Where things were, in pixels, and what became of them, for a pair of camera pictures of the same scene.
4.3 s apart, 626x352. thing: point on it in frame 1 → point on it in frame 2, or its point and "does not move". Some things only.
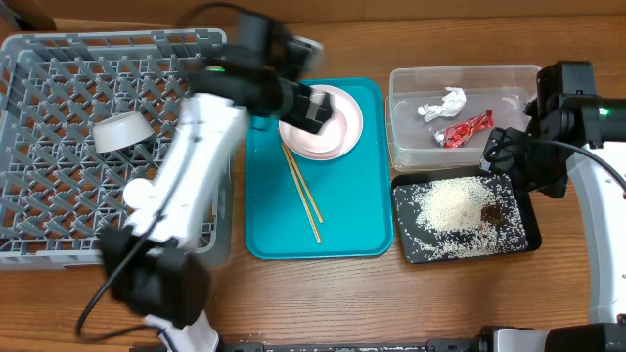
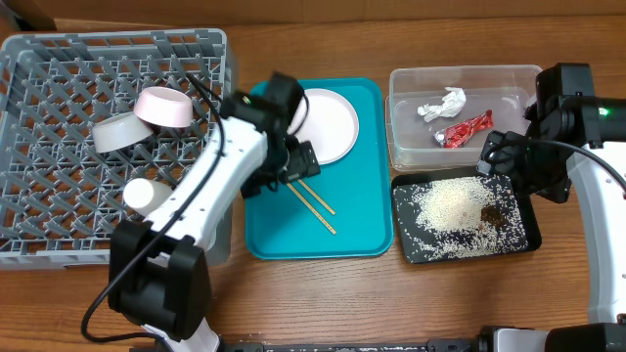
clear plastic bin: x=438 y=117 does not move
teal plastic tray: x=353 y=193 does not move
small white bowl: x=327 y=139 → x=164 y=106
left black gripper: x=318 y=112 → x=300 y=161
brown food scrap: x=491 y=214 does not move
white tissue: x=451 y=105 does not move
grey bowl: x=119 y=130 does not move
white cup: x=139 y=193 does not move
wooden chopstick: x=316 y=233 → x=321 y=219
